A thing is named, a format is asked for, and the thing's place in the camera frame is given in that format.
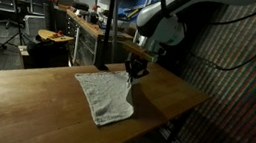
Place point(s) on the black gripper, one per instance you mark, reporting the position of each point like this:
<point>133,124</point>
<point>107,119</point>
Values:
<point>138,66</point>

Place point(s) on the white terry cloth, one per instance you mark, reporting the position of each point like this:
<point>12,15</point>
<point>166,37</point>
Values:
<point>107,95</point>

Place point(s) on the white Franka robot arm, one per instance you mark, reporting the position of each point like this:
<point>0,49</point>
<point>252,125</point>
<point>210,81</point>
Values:
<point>165,23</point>

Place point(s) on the wooden workbench with drawers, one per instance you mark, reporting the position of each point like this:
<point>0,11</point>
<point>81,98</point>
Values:
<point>86,42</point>

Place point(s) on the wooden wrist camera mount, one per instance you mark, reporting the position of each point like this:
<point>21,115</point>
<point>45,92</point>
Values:
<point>137,51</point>

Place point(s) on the black camera stand pole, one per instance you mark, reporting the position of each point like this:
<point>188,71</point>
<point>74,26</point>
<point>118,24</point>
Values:
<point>109,21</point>

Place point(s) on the black camera tripod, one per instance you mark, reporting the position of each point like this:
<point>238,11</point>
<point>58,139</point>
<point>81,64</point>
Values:
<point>17,34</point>

